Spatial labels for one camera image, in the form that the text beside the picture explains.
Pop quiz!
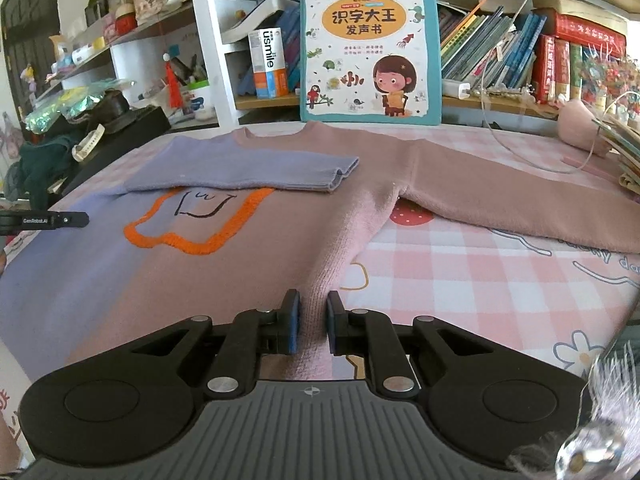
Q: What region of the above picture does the white bookshelf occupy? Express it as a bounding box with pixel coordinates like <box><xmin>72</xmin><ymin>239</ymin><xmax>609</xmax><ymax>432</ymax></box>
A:
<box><xmin>30</xmin><ymin>0</ymin><xmax>640</xmax><ymax>128</ymax></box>

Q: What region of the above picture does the white wristband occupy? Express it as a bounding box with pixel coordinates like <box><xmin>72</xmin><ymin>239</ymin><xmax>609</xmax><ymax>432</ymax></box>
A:
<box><xmin>72</xmin><ymin>124</ymin><xmax>107</xmax><ymax>163</ymax></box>

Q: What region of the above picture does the row of leaning books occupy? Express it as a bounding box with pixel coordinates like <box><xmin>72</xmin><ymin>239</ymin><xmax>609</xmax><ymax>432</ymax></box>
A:
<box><xmin>437</xmin><ymin>0</ymin><xmax>549</xmax><ymax>95</ymax></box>

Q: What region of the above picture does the colourful bead ornament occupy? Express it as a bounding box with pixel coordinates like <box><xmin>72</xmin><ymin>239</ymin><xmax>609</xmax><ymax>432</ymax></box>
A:
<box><xmin>574</xmin><ymin>45</ymin><xmax>640</xmax><ymax>113</ymax></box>

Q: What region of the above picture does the black box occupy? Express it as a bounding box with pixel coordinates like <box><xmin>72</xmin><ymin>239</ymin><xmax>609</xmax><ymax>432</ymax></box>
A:
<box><xmin>60</xmin><ymin>106</ymin><xmax>174</xmax><ymax>196</ymax></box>

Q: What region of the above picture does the pink and purple sweater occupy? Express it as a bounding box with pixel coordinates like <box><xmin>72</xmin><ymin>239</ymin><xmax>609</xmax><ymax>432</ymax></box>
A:
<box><xmin>0</xmin><ymin>127</ymin><xmax>640</xmax><ymax>386</ymax></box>

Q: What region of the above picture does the dark green cloth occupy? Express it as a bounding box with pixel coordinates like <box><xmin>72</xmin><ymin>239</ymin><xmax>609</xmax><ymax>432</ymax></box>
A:
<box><xmin>4</xmin><ymin>130</ymin><xmax>77</xmax><ymax>209</ymax></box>

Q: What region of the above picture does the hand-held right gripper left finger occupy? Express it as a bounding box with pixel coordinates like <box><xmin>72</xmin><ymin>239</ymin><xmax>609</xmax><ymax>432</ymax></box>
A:
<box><xmin>118</xmin><ymin>289</ymin><xmax>302</xmax><ymax>397</ymax></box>

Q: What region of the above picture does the white cable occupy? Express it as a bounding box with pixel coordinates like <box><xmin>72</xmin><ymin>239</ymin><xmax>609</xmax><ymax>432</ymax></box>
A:
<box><xmin>479</xmin><ymin>0</ymin><xmax>640</xmax><ymax>176</ymax></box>

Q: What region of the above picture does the white and orange carton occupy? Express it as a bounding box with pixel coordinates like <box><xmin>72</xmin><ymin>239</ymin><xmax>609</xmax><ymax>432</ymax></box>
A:
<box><xmin>248</xmin><ymin>27</ymin><xmax>290</xmax><ymax>100</ymax></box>

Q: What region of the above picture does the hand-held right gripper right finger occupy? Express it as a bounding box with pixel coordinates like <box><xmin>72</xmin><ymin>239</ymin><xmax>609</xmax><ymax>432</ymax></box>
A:
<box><xmin>325</xmin><ymin>290</ymin><xmax>507</xmax><ymax>397</ymax></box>

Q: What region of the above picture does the red tassel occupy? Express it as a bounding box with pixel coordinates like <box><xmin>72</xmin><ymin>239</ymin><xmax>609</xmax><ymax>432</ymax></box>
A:
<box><xmin>164</xmin><ymin>52</ymin><xmax>184</xmax><ymax>111</ymax></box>

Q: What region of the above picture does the large illustrated children's book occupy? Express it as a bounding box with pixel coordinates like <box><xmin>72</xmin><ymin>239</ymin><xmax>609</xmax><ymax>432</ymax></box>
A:
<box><xmin>299</xmin><ymin>0</ymin><xmax>444</xmax><ymax>126</ymax></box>

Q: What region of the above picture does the clear plastic wrap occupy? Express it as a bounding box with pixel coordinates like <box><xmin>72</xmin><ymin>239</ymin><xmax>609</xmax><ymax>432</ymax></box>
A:
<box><xmin>504</xmin><ymin>327</ymin><xmax>640</xmax><ymax>480</ymax></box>

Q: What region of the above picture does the stack of picture books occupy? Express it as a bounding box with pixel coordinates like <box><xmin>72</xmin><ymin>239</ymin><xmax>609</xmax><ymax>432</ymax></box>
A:
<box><xmin>591</xmin><ymin>109</ymin><xmax>640</xmax><ymax>195</ymax></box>

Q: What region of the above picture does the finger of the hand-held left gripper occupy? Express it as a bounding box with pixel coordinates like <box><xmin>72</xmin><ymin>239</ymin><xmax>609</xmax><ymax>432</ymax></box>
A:
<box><xmin>0</xmin><ymin>211</ymin><xmax>90</xmax><ymax>234</ymax></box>

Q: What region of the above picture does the row of red books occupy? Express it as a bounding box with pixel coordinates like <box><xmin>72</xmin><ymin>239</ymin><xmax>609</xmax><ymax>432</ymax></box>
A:
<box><xmin>531</xmin><ymin>7</ymin><xmax>629</xmax><ymax>107</ymax></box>

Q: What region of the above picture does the white charger plug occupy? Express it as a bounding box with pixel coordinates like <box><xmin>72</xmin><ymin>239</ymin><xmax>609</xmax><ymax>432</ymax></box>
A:
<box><xmin>442</xmin><ymin>79</ymin><xmax>474</xmax><ymax>100</ymax></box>

